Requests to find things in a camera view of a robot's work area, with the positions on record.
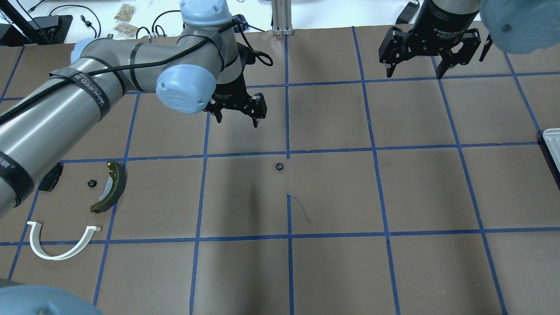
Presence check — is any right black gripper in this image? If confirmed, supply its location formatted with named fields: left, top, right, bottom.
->
left=378, top=0, right=481, bottom=80

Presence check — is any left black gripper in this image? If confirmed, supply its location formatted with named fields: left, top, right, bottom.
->
left=204, top=73, right=267, bottom=128

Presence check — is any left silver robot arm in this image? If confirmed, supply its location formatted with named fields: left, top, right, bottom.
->
left=0, top=0, right=267, bottom=217

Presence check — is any silver ribbed metal tray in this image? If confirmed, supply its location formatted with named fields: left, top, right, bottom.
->
left=542, top=128, right=560, bottom=172

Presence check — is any olive green brake shoe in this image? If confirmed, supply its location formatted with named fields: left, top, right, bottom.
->
left=90, top=160, right=127, bottom=214

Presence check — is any black brake pad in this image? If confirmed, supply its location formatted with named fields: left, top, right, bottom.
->
left=38, top=163, right=64, bottom=192

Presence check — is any aluminium frame post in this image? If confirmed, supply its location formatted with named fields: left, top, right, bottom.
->
left=271, top=0, right=294, bottom=36

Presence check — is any black cable on desk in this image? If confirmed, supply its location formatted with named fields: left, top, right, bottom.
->
left=49, top=4, right=102, bottom=39

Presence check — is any white curved plastic bracket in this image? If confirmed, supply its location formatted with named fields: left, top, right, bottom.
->
left=27, top=221, right=102, bottom=261

